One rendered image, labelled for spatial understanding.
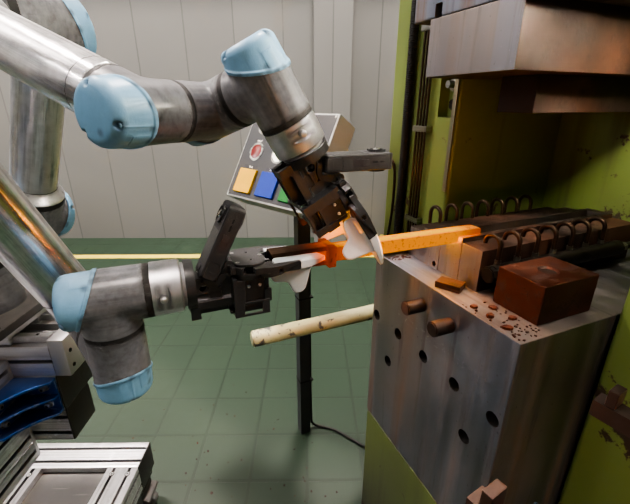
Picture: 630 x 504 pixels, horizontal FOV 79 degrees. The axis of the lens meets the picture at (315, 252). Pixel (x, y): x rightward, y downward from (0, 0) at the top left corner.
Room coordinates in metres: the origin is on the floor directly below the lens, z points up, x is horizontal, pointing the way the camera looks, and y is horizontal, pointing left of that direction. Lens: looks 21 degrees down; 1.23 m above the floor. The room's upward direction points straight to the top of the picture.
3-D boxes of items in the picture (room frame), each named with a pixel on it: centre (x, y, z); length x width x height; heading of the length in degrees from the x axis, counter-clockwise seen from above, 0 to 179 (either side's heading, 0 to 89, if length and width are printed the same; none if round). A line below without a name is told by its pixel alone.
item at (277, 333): (0.98, -0.03, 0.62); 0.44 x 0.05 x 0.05; 113
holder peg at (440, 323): (0.56, -0.21, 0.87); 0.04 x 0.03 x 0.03; 113
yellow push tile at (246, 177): (1.15, 0.21, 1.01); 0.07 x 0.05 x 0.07; 48
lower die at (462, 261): (0.78, -0.44, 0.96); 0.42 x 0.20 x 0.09; 113
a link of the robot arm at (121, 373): (0.46, 0.29, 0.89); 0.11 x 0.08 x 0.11; 42
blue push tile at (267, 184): (1.09, 0.13, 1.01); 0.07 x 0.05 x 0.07; 48
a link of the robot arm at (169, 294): (0.48, 0.20, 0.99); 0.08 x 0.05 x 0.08; 23
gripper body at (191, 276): (0.51, 0.13, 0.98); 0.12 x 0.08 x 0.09; 113
